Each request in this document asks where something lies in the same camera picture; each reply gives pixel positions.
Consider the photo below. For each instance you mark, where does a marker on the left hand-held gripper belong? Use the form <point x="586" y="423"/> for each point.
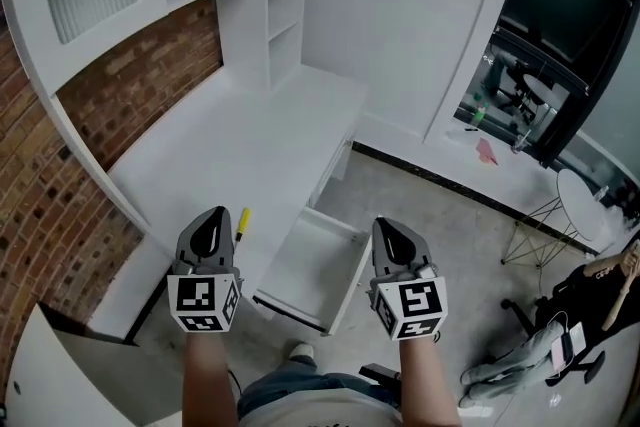
<point x="200" y="297"/>

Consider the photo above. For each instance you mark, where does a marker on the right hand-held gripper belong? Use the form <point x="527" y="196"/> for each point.
<point x="415" y="300"/>

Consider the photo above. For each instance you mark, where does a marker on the white drawer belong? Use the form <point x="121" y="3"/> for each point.
<point x="315" y="260"/>

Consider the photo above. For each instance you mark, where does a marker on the person's left forearm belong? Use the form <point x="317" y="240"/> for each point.
<point x="209" y="380"/>

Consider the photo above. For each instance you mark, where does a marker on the person's right forearm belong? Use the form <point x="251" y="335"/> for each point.
<point x="427" y="385"/>

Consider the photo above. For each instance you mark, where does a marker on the black box-shaped object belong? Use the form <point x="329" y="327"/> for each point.
<point x="378" y="372"/>

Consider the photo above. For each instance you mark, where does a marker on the person's shoe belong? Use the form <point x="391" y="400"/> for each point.
<point x="302" y="354"/>

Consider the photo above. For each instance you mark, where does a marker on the person's jeans leg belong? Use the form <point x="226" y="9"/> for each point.
<point x="310" y="382"/>

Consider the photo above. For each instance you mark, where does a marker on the white desk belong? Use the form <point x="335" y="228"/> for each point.
<point x="210" y="155"/>

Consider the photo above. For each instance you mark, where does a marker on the person's white shirt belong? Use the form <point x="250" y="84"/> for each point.
<point x="325" y="415"/>

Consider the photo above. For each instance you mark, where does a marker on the white low cabinet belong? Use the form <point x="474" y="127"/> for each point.
<point x="75" y="380"/>

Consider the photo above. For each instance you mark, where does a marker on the black office chair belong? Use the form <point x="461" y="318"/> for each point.
<point x="575" y="300"/>

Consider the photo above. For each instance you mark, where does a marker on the pink phone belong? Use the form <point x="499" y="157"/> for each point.
<point x="570" y="345"/>

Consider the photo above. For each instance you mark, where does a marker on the pink paper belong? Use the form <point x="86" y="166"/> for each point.
<point x="486" y="151"/>

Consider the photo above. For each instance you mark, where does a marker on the clear drinking glass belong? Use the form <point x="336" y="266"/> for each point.
<point x="520" y="144"/>

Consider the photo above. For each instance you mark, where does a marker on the round white side table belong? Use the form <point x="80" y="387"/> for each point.
<point x="580" y="207"/>

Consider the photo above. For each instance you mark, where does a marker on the green bottle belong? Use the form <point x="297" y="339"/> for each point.
<point x="479" y="115"/>

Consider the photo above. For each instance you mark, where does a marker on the clear plastic bottle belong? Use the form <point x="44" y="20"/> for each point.
<point x="602" y="195"/>

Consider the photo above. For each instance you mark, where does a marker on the white wardrobe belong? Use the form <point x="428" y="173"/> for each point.
<point x="400" y="15"/>

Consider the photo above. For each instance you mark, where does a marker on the white shelf unit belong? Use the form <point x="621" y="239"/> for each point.
<point x="285" y="10"/>

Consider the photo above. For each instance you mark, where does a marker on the black framed window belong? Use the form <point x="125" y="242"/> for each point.
<point x="560" y="20"/>

